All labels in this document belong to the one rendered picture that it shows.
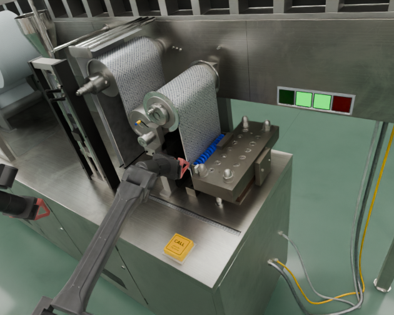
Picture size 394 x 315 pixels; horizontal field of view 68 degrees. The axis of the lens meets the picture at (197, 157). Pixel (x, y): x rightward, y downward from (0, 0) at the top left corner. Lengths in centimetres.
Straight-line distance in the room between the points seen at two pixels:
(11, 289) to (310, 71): 225
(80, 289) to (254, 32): 88
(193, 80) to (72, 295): 71
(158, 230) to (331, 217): 147
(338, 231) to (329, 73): 136
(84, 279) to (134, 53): 77
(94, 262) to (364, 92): 88
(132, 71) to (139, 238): 59
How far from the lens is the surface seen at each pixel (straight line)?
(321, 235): 214
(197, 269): 94
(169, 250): 96
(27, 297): 238
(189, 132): 100
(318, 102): 107
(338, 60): 101
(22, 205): 102
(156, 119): 96
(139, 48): 116
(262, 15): 104
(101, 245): 70
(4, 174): 98
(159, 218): 109
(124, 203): 74
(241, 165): 103
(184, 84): 99
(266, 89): 112
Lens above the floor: 169
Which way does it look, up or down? 37 degrees down
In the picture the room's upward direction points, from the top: 11 degrees counter-clockwise
